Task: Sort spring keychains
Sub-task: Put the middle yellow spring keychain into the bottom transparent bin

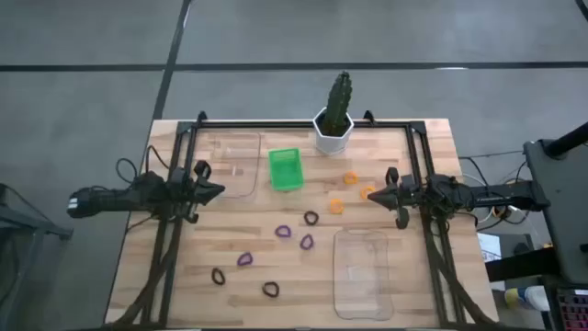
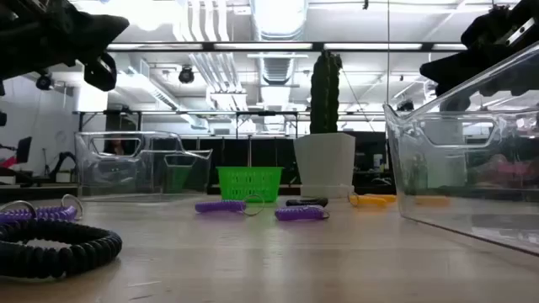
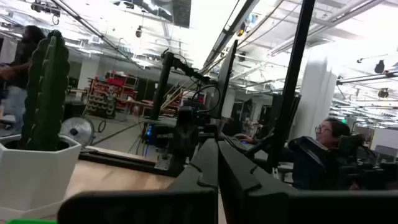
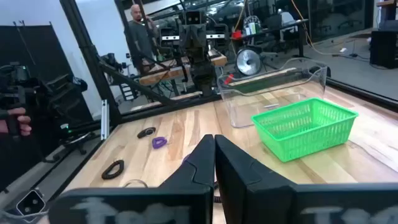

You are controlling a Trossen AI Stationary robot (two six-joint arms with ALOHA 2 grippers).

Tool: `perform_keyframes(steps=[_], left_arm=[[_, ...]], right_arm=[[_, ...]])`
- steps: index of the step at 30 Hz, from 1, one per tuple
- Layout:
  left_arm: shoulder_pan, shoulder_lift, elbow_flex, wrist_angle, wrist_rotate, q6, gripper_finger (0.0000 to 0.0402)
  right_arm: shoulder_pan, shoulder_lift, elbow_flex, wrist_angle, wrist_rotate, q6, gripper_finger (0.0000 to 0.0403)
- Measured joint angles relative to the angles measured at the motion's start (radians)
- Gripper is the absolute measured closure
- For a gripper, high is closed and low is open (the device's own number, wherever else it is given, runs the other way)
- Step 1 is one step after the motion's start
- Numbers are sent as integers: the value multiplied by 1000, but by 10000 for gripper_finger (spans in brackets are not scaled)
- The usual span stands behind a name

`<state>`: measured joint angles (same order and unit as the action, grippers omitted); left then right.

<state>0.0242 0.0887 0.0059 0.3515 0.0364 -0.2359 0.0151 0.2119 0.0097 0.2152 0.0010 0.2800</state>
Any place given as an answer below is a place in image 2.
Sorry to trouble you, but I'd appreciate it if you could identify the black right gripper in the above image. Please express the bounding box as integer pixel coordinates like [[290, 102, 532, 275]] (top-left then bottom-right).
[[419, 0, 539, 97]]

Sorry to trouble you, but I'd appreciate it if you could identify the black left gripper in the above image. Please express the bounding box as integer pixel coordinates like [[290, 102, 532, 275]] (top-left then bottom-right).
[[0, 0, 131, 92]]

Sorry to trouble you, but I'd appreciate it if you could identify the small black spring keychain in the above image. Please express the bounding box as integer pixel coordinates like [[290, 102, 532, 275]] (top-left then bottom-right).
[[286, 197, 329, 208]]

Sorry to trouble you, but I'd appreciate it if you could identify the purple spring keychain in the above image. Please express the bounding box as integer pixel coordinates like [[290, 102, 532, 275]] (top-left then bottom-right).
[[0, 194, 84, 224], [275, 205, 330, 222], [195, 194, 265, 217]]

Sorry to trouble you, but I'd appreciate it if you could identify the large black spring keychain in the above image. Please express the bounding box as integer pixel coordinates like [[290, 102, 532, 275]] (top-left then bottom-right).
[[0, 199, 123, 279]]

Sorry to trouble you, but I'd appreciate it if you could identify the person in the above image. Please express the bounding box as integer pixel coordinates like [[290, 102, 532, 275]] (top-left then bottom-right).
[[475, 153, 536, 182], [104, 138, 127, 156]]

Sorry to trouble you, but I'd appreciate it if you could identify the large clear plastic bin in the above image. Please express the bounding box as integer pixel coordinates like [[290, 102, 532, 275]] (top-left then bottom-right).
[[383, 41, 539, 256]]

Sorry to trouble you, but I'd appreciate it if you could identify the small clear plastic bin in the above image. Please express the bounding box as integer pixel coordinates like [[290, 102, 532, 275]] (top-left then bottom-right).
[[74, 130, 213, 204]]

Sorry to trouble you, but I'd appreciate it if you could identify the tall green cactus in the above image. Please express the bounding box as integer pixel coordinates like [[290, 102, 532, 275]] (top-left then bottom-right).
[[309, 50, 344, 135]]

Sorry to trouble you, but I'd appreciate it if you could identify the black monitor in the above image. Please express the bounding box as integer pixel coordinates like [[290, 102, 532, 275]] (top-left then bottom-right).
[[15, 136, 33, 165]]

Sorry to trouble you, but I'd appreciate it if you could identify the white plant pot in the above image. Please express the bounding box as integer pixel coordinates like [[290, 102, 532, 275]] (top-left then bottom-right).
[[292, 131, 356, 199]]

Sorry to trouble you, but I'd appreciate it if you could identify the green plastic basket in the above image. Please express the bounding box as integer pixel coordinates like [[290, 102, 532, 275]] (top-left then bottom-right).
[[216, 165, 285, 204]]

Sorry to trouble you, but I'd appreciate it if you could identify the thin hanging cable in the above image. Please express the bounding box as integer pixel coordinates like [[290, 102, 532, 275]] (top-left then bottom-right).
[[386, 0, 390, 106]]

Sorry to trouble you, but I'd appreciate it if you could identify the silver ventilation duct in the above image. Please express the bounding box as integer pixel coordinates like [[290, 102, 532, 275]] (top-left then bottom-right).
[[250, 0, 311, 42]]

